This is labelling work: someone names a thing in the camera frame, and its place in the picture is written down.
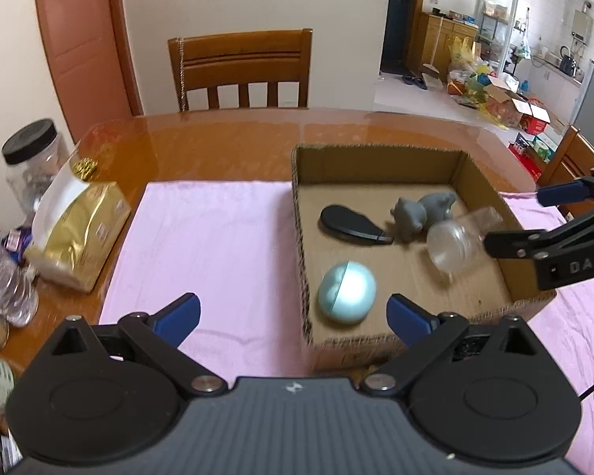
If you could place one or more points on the teal round case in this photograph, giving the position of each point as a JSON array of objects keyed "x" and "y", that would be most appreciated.
[{"x": 347, "y": 293}]

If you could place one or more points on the wooden chair far side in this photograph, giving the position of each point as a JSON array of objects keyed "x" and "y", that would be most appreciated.
[{"x": 240, "y": 59}]

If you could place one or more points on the brown cardboard box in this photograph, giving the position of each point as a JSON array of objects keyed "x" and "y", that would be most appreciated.
[{"x": 369, "y": 179}]

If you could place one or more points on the clear plastic jar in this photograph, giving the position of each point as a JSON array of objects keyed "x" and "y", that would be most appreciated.
[{"x": 456, "y": 245}]

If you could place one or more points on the grey elephant toy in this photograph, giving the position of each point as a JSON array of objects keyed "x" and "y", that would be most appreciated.
[{"x": 414, "y": 218}]

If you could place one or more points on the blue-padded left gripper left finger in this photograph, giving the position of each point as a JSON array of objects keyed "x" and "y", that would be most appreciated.
[{"x": 155, "y": 340}]

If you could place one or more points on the black teardrop mirror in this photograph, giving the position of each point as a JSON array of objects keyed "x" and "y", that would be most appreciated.
[{"x": 351, "y": 226}]

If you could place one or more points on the wooden chair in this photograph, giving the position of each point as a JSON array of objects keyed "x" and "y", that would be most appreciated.
[
  {"x": 573, "y": 159},
  {"x": 240, "y": 59}
]

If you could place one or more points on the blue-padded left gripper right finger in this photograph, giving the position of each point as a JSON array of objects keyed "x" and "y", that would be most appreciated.
[{"x": 427, "y": 338}]

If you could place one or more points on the pink table cloth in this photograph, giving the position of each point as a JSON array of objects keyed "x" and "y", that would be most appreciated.
[{"x": 233, "y": 245}]

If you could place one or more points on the wooden door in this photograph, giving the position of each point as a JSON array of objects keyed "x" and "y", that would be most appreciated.
[{"x": 87, "y": 50}]

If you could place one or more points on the clear water bottle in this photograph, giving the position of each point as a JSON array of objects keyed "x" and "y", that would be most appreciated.
[{"x": 18, "y": 296}]

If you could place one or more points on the black-lidded clear jar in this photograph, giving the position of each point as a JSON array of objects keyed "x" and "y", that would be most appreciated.
[{"x": 34, "y": 155}]

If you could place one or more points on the gold tissue pack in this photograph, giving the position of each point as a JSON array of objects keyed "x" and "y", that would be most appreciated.
[{"x": 74, "y": 229}]

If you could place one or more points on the wooden chair right side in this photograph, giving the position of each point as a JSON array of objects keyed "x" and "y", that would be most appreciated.
[{"x": 573, "y": 159}]

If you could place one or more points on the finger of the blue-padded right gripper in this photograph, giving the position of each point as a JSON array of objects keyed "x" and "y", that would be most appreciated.
[
  {"x": 580, "y": 189},
  {"x": 574, "y": 239}
]

